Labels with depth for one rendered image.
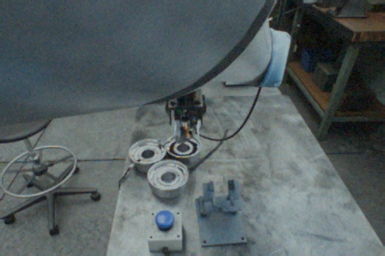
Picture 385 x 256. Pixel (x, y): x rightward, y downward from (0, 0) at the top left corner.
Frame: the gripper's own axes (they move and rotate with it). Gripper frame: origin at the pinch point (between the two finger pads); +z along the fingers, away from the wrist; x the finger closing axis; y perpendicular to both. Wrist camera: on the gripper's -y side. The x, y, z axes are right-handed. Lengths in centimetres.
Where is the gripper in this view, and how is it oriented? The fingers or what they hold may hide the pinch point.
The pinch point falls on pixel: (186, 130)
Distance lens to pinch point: 70.6
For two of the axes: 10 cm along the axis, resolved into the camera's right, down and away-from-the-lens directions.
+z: 0.1, 7.0, 7.1
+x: 10.0, -0.2, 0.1
